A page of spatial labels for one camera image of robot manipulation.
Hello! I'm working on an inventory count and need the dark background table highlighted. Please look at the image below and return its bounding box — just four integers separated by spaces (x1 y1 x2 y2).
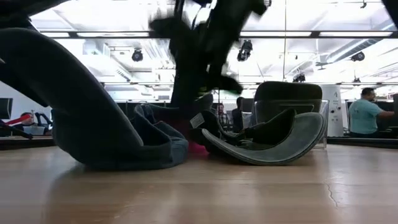
0 136 398 151

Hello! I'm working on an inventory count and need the person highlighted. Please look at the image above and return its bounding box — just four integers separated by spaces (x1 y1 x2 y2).
231 96 247 133
0 111 38 139
215 102 230 131
347 87 396 138

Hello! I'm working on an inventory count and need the black metal background frame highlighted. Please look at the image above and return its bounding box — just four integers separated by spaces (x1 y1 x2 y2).
100 81 398 104

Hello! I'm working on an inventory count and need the white cylindrical machine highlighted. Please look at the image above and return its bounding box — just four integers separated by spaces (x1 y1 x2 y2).
320 84 345 138

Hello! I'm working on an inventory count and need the clear plastic bin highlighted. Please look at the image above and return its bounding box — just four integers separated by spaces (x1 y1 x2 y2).
251 98 330 150

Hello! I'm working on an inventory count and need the black monitor screen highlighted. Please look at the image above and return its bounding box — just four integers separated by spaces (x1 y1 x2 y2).
0 97 14 120

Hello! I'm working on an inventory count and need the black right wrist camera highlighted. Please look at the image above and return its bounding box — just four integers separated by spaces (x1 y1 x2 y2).
148 17 177 43

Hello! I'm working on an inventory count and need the blue denim cap hat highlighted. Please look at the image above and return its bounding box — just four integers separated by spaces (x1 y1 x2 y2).
0 27 190 171

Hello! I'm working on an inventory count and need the red plastic bin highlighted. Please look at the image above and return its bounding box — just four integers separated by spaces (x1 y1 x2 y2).
185 118 210 155

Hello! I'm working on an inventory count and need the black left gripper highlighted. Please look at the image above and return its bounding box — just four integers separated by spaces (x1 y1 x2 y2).
0 0 69 30

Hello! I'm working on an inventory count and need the black overhead frame beam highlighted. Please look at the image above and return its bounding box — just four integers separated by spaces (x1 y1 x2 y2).
39 30 398 40

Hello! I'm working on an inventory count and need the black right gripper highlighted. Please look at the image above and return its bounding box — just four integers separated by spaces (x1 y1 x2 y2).
172 11 244 109

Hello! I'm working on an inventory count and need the white tub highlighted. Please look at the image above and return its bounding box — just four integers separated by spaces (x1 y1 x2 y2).
21 126 46 136

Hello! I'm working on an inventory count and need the black partition panel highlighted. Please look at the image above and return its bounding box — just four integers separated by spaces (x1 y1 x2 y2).
115 101 175 121

